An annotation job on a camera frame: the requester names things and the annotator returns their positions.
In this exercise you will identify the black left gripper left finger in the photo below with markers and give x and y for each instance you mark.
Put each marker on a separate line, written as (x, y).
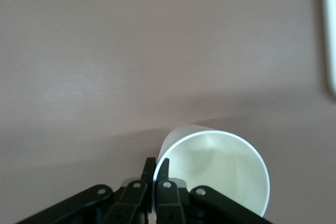
(131, 195)

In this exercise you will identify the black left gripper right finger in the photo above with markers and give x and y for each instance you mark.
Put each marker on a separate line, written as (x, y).
(168, 197)

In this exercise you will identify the white plastic cup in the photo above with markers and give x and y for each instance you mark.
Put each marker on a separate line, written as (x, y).
(223, 161)

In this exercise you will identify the white bear print tray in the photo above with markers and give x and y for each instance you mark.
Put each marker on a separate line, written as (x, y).
(330, 24)

